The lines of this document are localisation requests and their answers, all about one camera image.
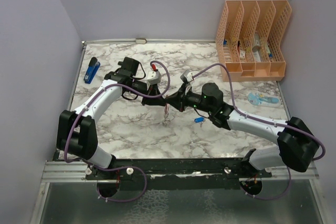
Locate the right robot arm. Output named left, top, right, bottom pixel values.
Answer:
left=165, top=83, right=320, bottom=177

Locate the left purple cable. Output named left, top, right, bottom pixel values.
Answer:
left=63, top=61, right=171, bottom=203

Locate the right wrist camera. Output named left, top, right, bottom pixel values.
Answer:
left=180, top=70, right=194, bottom=83

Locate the blue tagged key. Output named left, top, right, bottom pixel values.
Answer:
left=194, top=117, right=206, bottom=127

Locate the peach desk file organizer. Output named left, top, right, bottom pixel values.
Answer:
left=215, top=0, right=291, bottom=82

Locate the red handled keyring with rings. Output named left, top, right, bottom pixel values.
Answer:
left=162, top=104, right=170, bottom=127

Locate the light blue packaged item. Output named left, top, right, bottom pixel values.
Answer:
left=247, top=92, right=281, bottom=108

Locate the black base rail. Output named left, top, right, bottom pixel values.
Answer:
left=86, top=158, right=271, bottom=191

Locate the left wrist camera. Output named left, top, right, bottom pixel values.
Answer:
left=146, top=70, right=162, bottom=86

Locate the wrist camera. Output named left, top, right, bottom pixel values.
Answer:
left=146, top=70, right=162, bottom=86
left=180, top=70, right=194, bottom=83

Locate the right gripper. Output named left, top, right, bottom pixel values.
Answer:
left=164, top=84, right=213, bottom=114

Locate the blue stapler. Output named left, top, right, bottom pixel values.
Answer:
left=83, top=57, right=100, bottom=84

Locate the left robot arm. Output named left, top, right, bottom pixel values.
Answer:
left=57, top=57, right=163, bottom=179

